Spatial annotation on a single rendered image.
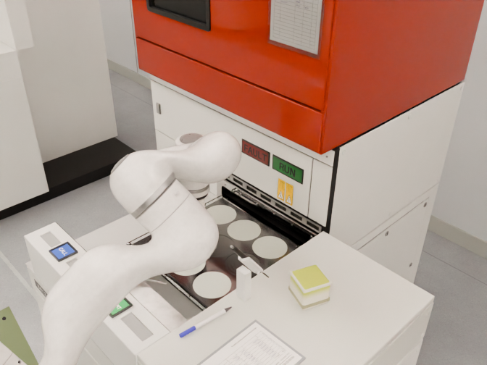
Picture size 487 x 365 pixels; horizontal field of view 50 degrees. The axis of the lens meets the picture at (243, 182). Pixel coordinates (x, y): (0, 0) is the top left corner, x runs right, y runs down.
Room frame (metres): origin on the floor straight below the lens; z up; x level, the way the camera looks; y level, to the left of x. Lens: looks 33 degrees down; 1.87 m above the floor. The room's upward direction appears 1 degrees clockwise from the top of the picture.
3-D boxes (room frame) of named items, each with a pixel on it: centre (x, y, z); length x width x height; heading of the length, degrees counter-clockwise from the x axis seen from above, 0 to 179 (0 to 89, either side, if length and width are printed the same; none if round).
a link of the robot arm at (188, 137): (1.17, 0.14, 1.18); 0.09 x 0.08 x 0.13; 106
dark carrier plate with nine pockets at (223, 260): (1.16, 0.07, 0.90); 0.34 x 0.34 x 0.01; 44
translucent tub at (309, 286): (0.89, -0.16, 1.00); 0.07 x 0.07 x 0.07; 23
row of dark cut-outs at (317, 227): (1.32, -0.07, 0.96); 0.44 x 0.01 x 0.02; 44
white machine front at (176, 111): (1.45, 0.05, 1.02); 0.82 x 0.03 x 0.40; 44
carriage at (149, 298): (0.96, 0.25, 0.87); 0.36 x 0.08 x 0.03; 44
